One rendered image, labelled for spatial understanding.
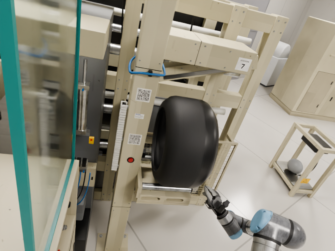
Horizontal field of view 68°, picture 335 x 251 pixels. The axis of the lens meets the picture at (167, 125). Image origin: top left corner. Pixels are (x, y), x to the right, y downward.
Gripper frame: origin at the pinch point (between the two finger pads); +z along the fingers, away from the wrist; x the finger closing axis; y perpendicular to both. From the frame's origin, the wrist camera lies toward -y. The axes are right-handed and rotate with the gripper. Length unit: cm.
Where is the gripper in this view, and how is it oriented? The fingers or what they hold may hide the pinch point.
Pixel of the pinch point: (206, 187)
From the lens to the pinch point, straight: 156.3
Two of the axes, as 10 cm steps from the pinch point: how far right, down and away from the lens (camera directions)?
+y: -4.2, 2.4, 8.8
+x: 7.1, -5.1, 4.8
